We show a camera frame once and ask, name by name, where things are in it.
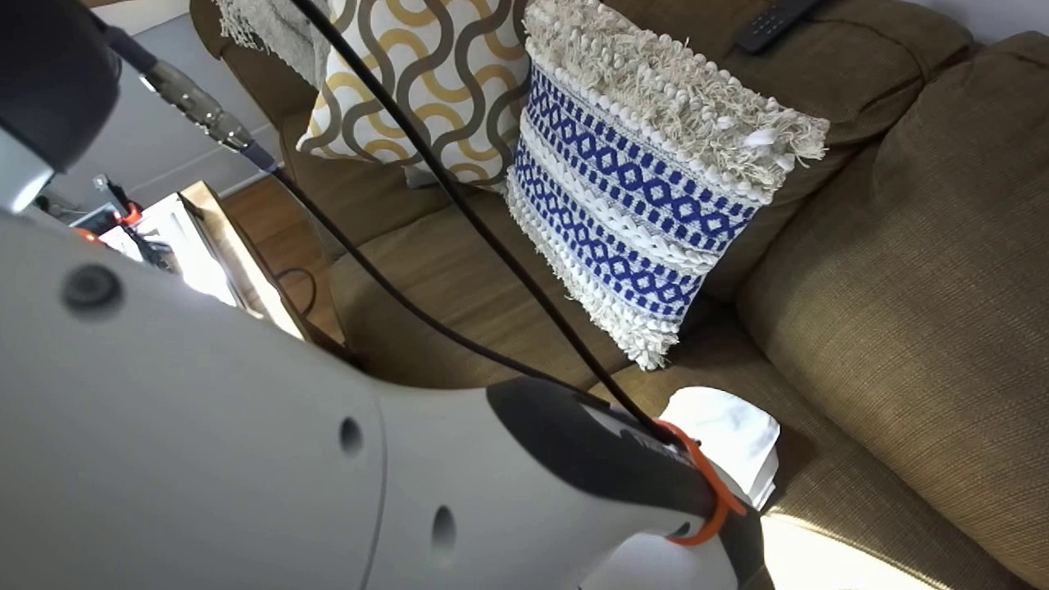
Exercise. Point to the brown fabric sofa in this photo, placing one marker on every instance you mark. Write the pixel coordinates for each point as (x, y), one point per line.
(928, 329)

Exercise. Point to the yellow grey wave pillow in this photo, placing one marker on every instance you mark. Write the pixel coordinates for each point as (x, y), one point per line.
(439, 76)

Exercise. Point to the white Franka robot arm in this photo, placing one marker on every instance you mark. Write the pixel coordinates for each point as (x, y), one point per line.
(218, 438)

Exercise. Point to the wooden table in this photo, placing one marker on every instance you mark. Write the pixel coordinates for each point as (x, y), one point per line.
(218, 235)

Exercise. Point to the grey white striped pillow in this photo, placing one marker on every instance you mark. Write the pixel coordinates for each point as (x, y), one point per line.
(264, 20)

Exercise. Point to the black remote control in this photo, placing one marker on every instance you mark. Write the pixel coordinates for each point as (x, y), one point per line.
(772, 28)

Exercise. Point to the blue white patterned pillow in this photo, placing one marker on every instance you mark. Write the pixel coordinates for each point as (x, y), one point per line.
(635, 207)

